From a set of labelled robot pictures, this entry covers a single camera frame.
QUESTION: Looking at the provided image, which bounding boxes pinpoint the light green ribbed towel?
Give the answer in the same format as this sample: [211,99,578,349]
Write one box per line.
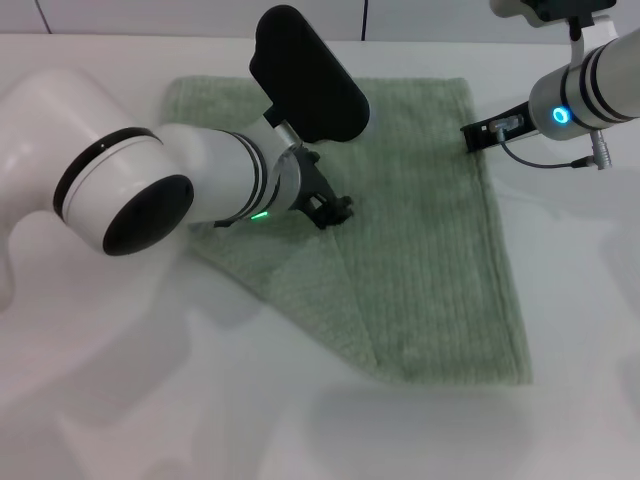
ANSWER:
[162,74,535,387]

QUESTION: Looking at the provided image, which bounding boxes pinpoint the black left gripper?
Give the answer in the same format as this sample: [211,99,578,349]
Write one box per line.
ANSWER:
[292,148,356,232]

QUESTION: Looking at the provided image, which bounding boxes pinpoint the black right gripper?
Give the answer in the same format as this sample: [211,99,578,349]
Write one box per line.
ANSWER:
[459,101,539,154]

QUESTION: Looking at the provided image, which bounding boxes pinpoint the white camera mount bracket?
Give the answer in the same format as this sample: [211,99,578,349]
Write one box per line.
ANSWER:
[568,14,622,67]

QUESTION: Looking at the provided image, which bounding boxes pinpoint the black left wrist camera housing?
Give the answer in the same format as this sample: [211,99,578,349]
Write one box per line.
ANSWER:
[248,4,372,144]

